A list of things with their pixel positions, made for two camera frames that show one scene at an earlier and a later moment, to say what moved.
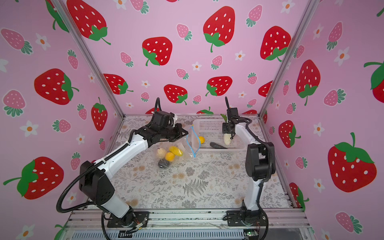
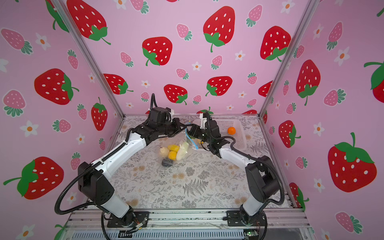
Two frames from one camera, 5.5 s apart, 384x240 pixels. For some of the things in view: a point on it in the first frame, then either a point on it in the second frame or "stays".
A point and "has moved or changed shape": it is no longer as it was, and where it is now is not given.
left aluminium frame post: x=62 y=7 stays
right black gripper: x=225 y=127 -> x=193 y=128
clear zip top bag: x=190 y=144 has moved or changed shape
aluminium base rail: x=182 y=225 stays
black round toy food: x=164 y=163 has moved or changed shape
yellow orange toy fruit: x=169 y=156 has moved or changed shape
